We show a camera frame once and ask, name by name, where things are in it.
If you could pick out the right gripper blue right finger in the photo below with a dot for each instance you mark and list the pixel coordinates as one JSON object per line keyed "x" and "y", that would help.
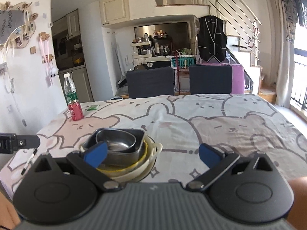
{"x": 209, "y": 155}

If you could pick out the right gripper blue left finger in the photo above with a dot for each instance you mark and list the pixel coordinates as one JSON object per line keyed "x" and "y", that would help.
{"x": 96, "y": 154}

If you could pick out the yellow rimmed floral bowl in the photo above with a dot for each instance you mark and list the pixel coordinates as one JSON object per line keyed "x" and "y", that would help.
{"x": 116, "y": 171}

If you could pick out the large rectangular steel tray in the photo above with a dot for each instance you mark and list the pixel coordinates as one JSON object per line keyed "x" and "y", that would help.
{"x": 119, "y": 158}

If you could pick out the cream ceramic plate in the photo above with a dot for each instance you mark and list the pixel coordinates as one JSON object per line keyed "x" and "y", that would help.
{"x": 154, "y": 149}

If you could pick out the right hand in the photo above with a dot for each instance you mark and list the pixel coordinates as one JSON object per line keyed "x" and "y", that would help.
{"x": 298, "y": 214}

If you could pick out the black marker pen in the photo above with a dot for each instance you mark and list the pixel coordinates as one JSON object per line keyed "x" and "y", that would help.
{"x": 28, "y": 162}

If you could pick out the bear pattern tablecloth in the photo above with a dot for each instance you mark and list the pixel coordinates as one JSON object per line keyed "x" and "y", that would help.
{"x": 230, "y": 122}

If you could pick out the green snack packet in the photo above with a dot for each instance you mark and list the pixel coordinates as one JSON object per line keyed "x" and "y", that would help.
{"x": 92, "y": 107}

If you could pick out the red soda can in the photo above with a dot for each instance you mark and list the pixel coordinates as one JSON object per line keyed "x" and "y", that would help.
{"x": 75, "y": 110}

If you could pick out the clear plastic water bottle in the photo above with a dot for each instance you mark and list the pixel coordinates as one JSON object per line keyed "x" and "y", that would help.
{"x": 70, "y": 88}

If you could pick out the right dark chair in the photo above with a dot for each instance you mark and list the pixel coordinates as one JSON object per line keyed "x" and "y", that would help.
{"x": 210, "y": 79}

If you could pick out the dark chair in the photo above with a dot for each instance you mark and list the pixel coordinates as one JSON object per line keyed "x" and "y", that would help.
{"x": 150, "y": 83}
{"x": 210, "y": 79}

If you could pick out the purple box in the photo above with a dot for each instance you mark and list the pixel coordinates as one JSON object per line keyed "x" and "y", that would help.
{"x": 238, "y": 79}

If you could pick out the left dark chair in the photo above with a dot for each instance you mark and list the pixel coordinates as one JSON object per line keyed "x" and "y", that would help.
{"x": 150, "y": 83}

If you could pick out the green poizon sign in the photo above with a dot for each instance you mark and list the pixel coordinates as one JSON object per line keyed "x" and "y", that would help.
{"x": 182, "y": 62}

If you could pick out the black vest on hanger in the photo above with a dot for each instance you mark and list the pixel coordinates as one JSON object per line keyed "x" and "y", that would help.
{"x": 212, "y": 40}

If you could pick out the kitchen shelf with bottles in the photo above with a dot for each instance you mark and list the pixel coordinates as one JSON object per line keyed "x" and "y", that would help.
{"x": 156, "y": 45}

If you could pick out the beige curtain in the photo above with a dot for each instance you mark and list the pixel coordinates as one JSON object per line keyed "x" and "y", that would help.
{"x": 281, "y": 50}

